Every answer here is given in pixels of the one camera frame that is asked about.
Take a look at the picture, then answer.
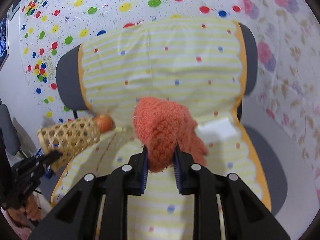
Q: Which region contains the balloon pattern wall sheet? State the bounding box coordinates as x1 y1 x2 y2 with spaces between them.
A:
19 0 246 122

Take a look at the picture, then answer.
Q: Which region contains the person's left hand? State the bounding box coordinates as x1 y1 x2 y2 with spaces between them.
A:
7 194 41 226

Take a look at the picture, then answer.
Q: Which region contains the floral pattern wall sheet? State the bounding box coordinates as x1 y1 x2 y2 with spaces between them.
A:
239 0 319 189

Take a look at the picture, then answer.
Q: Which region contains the red apple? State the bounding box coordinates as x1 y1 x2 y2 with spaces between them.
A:
94 114 114 133

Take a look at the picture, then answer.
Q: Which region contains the orange knit glove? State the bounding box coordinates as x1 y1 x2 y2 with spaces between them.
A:
132 97 209 173

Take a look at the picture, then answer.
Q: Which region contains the white paper sheet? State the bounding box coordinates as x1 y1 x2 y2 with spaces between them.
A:
196 118 238 143

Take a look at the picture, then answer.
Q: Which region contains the yellow striped chair cover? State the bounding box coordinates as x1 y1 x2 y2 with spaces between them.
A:
49 15 273 240

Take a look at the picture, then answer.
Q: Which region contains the grey office chair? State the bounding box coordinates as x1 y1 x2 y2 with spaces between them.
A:
56 23 287 215

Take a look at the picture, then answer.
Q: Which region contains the woven bamboo basket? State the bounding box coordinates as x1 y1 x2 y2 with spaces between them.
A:
37 116 101 173

